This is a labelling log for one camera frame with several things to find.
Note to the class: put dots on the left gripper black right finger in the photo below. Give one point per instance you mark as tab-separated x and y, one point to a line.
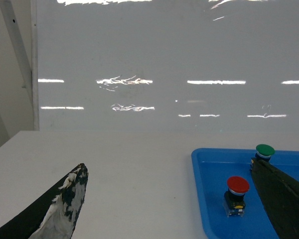
279	194

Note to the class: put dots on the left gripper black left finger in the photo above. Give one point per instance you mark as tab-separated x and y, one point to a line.
55	213

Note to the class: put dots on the red mushroom push button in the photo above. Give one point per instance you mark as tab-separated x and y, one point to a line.
233	202

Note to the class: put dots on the green mushroom push button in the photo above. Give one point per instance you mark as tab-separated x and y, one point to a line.
264	152

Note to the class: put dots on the blue plastic tray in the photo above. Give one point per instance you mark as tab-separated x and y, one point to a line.
212	167

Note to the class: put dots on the white board frame post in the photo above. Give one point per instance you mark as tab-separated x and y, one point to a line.
28	68

